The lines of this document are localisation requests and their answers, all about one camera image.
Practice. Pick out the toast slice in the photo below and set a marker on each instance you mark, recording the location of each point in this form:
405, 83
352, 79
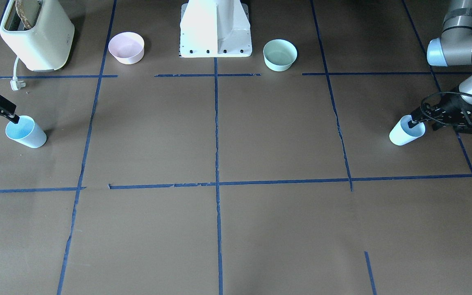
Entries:
28, 11

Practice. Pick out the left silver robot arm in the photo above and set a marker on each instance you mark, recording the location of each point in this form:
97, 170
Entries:
452, 48

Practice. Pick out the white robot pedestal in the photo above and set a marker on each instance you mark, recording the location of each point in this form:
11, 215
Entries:
215, 29

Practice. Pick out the mint green bowl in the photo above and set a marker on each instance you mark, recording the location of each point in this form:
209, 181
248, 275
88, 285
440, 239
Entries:
279, 55

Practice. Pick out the light blue cup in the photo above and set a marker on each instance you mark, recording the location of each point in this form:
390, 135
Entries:
405, 131
26, 132

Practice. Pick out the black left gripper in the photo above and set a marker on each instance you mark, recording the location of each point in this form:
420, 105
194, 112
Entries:
450, 107

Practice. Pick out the pink bowl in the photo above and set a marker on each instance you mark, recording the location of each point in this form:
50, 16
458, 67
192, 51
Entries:
127, 47

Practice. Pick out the cream white toaster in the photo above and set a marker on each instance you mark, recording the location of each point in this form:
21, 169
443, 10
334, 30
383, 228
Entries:
46, 46

